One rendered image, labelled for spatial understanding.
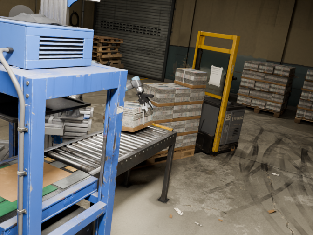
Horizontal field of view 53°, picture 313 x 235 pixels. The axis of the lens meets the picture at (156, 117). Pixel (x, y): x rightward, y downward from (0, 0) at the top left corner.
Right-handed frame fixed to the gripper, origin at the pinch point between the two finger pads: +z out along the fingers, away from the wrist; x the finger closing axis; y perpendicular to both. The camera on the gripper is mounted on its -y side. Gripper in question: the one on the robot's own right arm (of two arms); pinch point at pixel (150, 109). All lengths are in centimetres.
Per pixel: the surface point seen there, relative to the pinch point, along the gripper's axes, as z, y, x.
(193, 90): -7, 16, -149
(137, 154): 32, -3, 49
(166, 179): 75, 28, -21
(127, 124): 5.0, 18.0, 19.3
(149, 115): 4.8, 11.2, -12.2
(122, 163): 33, -3, 71
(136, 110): -3.8, 5.5, 14.0
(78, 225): 50, -16, 141
